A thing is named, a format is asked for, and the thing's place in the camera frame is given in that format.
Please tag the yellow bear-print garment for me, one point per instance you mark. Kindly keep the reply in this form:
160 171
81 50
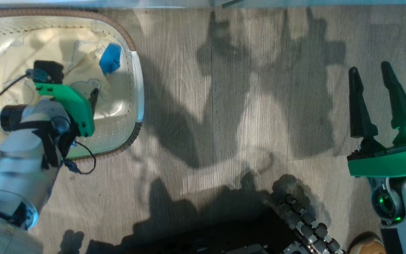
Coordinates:
65 49

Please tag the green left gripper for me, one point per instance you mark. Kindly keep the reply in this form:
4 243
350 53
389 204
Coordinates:
76 109

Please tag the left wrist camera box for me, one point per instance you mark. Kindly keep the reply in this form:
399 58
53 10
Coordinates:
49 70

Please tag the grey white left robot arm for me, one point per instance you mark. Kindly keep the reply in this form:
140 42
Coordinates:
19 158

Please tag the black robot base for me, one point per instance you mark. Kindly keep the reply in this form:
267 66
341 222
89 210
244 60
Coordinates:
206 236

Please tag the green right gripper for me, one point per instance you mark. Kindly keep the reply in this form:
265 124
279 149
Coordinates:
389 164

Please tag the cream laundry basket brown rim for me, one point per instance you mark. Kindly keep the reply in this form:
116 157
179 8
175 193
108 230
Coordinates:
132 88

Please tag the tan rounded object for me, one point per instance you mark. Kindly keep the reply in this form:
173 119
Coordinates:
367 245

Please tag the blue garment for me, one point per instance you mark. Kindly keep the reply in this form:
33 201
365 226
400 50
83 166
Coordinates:
110 58

